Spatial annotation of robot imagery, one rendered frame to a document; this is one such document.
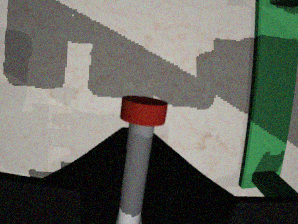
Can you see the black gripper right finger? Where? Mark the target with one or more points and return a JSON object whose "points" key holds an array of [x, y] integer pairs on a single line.
{"points": [[177, 193]]}

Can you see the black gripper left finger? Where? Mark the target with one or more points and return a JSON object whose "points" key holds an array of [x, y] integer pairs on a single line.
{"points": [[87, 191]]}

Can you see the green u-shaped bracket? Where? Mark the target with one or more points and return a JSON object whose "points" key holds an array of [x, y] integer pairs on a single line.
{"points": [[271, 97]]}

